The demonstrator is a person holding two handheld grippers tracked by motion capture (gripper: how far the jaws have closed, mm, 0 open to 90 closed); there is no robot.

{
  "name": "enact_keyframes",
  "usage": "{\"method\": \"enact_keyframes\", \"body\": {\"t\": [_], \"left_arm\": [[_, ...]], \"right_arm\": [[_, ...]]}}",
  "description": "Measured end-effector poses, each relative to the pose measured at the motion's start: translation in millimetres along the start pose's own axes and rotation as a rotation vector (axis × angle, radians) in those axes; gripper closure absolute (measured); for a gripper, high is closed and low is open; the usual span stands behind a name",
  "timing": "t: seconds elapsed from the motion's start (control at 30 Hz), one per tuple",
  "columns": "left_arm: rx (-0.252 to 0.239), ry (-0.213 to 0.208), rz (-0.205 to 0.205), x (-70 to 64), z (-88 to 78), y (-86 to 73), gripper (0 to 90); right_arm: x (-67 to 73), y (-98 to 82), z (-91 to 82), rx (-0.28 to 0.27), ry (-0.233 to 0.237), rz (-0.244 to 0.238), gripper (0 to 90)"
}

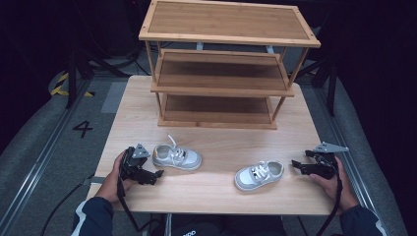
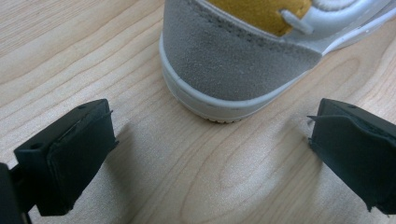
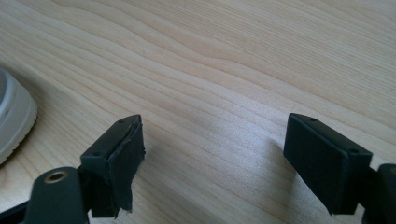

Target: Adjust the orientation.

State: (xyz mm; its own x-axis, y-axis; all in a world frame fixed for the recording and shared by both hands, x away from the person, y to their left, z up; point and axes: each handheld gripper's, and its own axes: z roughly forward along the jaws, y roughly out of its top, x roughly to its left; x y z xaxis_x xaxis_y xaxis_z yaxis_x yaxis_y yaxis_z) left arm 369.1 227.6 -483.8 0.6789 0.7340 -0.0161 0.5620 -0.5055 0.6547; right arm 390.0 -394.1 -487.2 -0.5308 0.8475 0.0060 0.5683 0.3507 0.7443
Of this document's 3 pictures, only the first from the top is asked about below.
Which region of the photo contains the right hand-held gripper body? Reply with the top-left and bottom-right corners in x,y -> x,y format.
312,141 -> 350,181

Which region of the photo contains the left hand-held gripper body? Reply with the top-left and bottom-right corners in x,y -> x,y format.
119,143 -> 151,182

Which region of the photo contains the white child sneaker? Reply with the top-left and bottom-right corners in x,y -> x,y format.
151,134 -> 204,172
233,159 -> 285,192

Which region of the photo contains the three-tier wooden shoe rack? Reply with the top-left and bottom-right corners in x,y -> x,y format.
138,0 -> 322,131

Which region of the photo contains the person's right hand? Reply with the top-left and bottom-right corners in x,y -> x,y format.
308,156 -> 360,212

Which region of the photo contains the person's left hand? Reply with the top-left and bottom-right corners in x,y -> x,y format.
94,150 -> 136,205

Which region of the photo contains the white metal table leg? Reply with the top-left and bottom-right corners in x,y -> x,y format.
162,213 -> 173,236

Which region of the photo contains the black metal stand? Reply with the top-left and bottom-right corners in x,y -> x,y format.
65,48 -> 132,110
294,60 -> 339,118

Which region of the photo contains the yellow black hazard tape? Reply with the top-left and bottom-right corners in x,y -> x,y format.
49,72 -> 96,98

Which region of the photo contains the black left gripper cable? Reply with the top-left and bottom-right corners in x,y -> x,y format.
116,176 -> 165,233

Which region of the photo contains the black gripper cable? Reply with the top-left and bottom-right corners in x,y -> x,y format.
315,163 -> 344,236
116,176 -> 165,233

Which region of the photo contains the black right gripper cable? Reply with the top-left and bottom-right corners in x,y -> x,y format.
315,163 -> 344,236

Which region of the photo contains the black floor cable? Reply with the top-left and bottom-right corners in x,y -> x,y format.
39,181 -> 94,236

